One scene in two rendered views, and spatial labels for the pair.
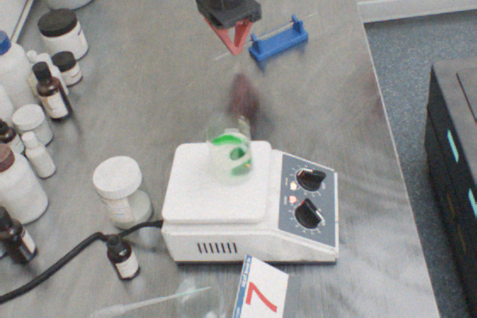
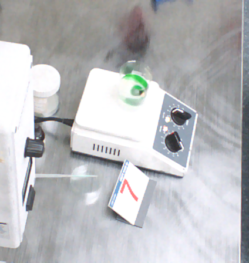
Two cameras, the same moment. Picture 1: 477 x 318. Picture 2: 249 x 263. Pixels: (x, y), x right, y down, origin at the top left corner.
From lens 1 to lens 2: 38 cm
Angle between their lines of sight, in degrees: 14
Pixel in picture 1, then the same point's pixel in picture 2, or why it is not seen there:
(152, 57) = not seen: outside the picture
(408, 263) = (229, 189)
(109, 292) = not seen: hidden behind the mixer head
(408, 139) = (246, 65)
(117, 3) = not seen: outside the picture
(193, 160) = (102, 84)
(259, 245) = (135, 155)
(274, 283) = (139, 182)
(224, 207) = (120, 125)
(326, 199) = (187, 133)
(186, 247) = (85, 144)
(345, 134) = (209, 83)
